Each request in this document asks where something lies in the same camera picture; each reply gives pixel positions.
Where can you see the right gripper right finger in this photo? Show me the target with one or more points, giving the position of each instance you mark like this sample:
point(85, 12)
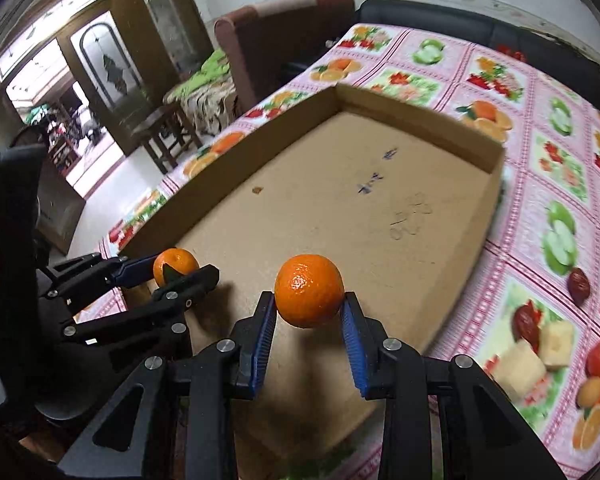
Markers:
point(482, 434)

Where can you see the pale sugarcane piece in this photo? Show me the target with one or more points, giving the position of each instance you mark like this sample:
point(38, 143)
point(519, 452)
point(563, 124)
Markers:
point(556, 344)
point(518, 370)

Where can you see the dark red jujube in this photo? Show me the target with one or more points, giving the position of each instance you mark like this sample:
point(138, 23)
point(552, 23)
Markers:
point(525, 325)
point(578, 286)

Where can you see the floral fruit print tablecloth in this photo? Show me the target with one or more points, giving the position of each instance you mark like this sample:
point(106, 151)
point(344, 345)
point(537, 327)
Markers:
point(546, 220)

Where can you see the tan longan fruit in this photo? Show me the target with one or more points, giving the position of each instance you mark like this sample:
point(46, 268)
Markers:
point(589, 393)

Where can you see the black leather sofa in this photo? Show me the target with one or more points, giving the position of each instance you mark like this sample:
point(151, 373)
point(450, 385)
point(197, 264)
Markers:
point(552, 56)

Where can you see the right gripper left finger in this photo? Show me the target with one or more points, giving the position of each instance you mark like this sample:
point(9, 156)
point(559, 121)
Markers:
point(133, 436)

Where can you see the wooden glass door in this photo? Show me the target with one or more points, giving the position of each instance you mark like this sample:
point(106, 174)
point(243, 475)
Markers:
point(124, 54)

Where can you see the dark wooden stool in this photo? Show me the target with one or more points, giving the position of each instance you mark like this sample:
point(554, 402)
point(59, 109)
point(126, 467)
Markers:
point(166, 134)

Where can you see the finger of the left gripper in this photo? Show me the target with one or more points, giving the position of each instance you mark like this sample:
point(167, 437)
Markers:
point(91, 276)
point(164, 303)

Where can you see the red cushion ornament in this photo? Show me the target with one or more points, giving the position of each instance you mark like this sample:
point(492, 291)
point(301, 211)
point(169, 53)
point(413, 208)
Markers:
point(511, 53)

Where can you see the brown armchair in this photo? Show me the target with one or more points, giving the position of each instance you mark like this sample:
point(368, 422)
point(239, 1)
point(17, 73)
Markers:
point(262, 39)

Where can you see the green patterned blanket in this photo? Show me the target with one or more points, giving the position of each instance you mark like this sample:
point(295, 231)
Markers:
point(208, 98)

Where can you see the orange mandarin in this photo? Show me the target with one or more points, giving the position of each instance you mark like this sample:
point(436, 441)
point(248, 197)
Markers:
point(172, 264)
point(308, 290)

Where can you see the brown cardboard tray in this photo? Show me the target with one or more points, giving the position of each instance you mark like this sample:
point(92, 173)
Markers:
point(399, 197)

